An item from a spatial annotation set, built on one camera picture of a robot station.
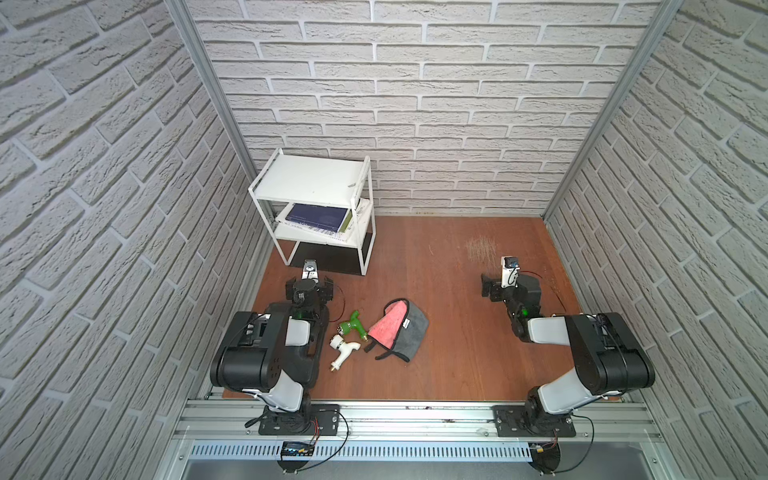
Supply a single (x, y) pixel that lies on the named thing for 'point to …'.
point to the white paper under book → (364, 209)
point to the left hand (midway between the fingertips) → (300, 275)
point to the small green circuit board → (297, 449)
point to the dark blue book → (337, 219)
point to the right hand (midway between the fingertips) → (501, 273)
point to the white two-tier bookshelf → (317, 199)
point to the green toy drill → (355, 323)
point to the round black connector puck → (546, 457)
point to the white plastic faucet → (337, 342)
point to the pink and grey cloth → (401, 329)
